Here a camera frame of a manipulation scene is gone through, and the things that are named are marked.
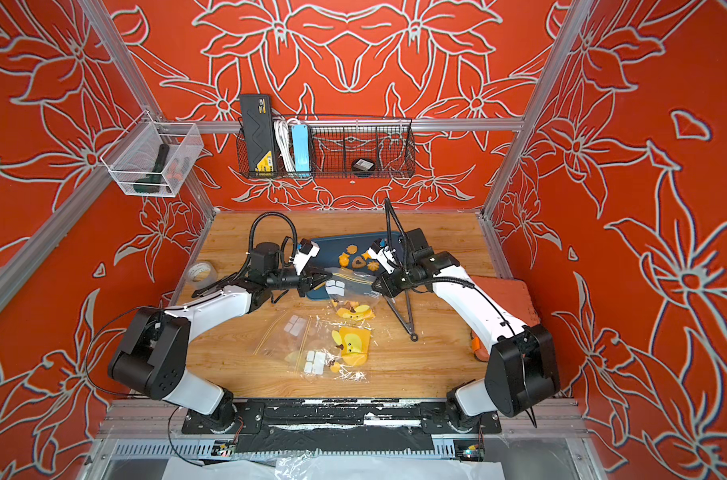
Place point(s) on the black box yellow label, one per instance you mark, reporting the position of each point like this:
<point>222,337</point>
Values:
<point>258,128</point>

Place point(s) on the black marker pen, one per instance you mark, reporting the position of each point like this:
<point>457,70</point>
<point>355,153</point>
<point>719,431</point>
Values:
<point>217,286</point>

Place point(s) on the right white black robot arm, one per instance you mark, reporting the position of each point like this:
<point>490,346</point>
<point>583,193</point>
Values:
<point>522,367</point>

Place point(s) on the orange cookie left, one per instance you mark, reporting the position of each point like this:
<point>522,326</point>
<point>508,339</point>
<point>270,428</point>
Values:
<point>343,260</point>

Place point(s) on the small black round device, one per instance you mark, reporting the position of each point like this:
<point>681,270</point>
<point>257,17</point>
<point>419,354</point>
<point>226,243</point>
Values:
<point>364,167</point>

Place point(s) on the orange plastic tool case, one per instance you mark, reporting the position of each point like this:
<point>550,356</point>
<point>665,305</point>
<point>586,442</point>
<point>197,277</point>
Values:
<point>513,299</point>

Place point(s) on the brown heart ring cookie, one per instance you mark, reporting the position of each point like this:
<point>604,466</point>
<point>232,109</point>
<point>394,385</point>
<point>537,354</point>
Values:
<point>358,262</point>

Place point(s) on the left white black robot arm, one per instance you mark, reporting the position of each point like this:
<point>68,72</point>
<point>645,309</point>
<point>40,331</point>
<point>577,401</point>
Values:
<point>151,358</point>

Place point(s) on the metal kitchen tongs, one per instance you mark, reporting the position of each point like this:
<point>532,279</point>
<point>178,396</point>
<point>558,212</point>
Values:
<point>406,319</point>

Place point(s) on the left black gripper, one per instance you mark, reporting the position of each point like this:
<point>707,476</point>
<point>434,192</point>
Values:
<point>311,279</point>

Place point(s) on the black wire wall basket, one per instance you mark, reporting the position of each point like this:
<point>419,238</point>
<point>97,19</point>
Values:
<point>336,141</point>

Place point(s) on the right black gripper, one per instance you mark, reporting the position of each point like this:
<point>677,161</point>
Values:
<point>383,279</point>

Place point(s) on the dark green tool handle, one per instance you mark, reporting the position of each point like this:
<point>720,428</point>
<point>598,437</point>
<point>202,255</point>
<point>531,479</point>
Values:
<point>152,181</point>

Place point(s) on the clear acrylic wall bin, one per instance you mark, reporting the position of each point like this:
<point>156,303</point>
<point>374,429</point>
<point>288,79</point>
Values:
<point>132,154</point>

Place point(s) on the teal plastic tray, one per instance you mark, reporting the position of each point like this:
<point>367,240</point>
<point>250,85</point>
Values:
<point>334,246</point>

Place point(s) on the clear bag yellow dog print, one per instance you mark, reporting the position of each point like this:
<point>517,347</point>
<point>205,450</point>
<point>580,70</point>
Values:
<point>351,294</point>

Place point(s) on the black mounting base rail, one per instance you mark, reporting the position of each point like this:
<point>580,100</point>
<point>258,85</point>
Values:
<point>428,415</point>

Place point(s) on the clear tape roll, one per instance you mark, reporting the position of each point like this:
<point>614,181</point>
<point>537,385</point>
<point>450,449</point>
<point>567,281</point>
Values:
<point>201,274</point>

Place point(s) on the light blue box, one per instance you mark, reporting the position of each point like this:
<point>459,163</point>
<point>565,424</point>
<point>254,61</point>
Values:
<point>301,145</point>

